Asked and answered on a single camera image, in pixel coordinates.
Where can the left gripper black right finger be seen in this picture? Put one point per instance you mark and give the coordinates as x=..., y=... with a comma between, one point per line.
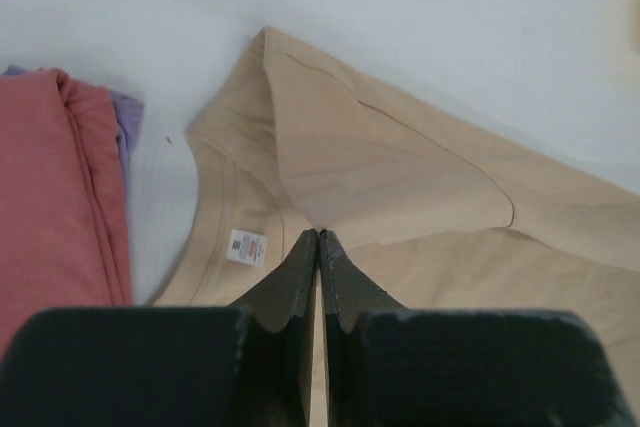
x=389, y=365

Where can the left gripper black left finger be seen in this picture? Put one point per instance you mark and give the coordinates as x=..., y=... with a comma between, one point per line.
x=245, y=364

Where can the beige t-shirt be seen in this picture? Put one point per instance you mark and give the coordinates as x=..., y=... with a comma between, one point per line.
x=439, y=212

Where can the folded red t-shirt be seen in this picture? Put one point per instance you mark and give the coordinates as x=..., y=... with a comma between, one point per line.
x=64, y=234

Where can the folded purple t-shirt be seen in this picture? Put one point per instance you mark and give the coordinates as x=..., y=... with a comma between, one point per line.
x=128, y=112

